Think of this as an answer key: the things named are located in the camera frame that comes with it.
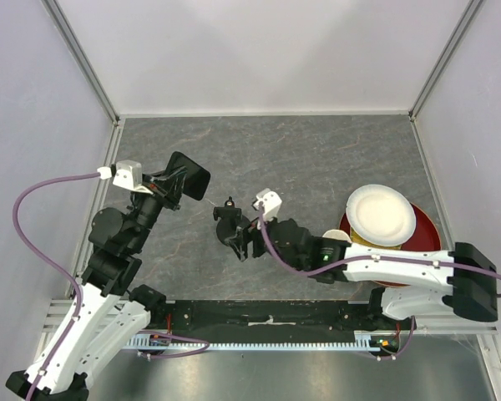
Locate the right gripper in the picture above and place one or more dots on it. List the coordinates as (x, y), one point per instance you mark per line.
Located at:
(239, 246)

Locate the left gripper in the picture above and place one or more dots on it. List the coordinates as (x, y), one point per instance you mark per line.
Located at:
(166, 185)

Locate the black phone stand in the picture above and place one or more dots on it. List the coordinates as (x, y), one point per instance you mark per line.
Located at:
(228, 217)

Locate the black smartphone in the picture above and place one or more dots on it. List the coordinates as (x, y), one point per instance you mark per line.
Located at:
(197, 178)

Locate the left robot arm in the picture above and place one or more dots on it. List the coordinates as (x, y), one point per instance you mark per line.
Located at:
(82, 348)

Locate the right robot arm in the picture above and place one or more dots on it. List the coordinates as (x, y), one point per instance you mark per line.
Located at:
(462, 280)

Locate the light blue mug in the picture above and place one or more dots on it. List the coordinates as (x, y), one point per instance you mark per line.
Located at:
(336, 234)

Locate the yellow sponge cloth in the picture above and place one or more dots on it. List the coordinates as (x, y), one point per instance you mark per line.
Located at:
(359, 240)

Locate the white paper plate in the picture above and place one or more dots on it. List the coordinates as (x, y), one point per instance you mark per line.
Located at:
(381, 215)

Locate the red round tray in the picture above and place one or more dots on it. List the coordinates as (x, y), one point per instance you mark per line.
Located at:
(424, 238)

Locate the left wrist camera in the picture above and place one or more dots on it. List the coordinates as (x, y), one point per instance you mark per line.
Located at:
(125, 174)

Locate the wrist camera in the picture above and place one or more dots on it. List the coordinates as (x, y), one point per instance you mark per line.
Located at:
(125, 174)
(268, 202)

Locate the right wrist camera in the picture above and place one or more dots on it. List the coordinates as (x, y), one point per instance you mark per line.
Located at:
(268, 202)

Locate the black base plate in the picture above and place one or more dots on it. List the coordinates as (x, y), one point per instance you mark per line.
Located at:
(271, 321)

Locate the slotted cable duct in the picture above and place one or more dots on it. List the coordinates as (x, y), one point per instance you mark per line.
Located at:
(362, 342)

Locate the left aluminium frame post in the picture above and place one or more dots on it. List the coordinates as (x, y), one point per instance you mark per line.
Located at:
(68, 35)

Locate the aluminium frame post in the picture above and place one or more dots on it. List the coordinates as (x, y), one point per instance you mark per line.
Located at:
(68, 35)
(459, 32)

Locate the right aluminium frame post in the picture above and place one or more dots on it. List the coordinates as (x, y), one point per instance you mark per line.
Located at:
(459, 32)

